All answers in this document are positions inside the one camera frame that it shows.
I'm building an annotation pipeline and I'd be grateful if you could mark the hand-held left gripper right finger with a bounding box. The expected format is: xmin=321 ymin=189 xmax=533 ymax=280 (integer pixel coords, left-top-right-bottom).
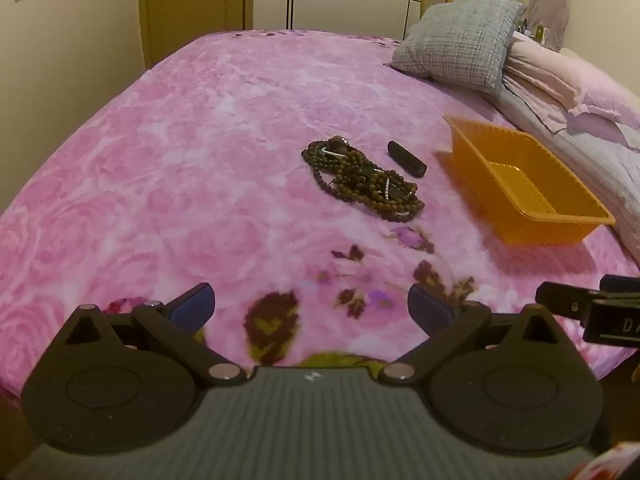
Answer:
xmin=377 ymin=284 xmax=563 ymax=386

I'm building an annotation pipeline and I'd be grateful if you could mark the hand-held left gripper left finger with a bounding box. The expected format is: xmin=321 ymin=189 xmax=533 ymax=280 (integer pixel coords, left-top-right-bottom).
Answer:
xmin=62 ymin=282 xmax=248 ymax=387

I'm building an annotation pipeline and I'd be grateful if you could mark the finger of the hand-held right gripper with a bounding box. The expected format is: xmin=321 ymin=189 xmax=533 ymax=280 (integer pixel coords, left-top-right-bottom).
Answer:
xmin=535 ymin=281 xmax=602 ymax=319
xmin=600 ymin=275 xmax=640 ymax=295

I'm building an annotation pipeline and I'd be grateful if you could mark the brown wooden bead necklace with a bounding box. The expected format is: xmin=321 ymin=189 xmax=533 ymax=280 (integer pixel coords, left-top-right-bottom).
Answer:
xmin=301 ymin=135 xmax=426 ymax=223

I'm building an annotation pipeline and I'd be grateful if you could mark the black cylinder case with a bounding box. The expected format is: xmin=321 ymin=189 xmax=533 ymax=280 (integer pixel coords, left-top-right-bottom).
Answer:
xmin=387 ymin=140 xmax=429 ymax=180

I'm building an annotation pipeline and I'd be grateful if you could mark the orange plastic tray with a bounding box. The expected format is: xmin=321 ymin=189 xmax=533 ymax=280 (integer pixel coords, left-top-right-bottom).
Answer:
xmin=442 ymin=115 xmax=617 ymax=247

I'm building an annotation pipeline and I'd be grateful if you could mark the striped duvet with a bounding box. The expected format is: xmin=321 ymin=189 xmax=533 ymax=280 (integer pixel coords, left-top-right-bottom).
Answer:
xmin=492 ymin=72 xmax=640 ymax=257

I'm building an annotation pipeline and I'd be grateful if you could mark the white red printed object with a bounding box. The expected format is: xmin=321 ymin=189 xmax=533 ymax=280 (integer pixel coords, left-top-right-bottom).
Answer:
xmin=564 ymin=441 xmax=640 ymax=480

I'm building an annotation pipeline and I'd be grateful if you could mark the pink floral blanket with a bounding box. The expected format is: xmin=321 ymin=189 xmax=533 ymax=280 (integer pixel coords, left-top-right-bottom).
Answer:
xmin=0 ymin=29 xmax=640 ymax=397

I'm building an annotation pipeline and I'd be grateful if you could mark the flat pink pillow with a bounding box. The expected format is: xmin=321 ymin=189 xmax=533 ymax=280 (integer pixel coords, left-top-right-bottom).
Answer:
xmin=567 ymin=112 xmax=640 ymax=152

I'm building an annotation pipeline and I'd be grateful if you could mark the large pink pillow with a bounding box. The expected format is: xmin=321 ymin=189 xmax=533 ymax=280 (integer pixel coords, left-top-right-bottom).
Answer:
xmin=505 ymin=32 xmax=640 ymax=130

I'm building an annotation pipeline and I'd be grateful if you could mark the grey checked pillow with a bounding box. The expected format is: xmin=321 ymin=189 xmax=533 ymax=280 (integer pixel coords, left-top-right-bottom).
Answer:
xmin=389 ymin=0 xmax=526 ymax=96

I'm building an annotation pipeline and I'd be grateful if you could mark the small shelf with bottles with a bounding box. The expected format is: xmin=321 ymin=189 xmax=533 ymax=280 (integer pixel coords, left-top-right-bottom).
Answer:
xmin=515 ymin=16 xmax=550 ymax=44

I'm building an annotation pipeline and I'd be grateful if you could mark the round mauve covered mirror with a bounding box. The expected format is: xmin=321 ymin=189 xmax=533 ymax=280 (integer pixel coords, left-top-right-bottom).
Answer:
xmin=529 ymin=0 xmax=572 ymax=53

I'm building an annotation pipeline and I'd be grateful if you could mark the brown wooden door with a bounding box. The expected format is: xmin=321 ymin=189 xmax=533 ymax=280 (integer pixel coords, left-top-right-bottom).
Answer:
xmin=136 ymin=0 xmax=255 ymax=70

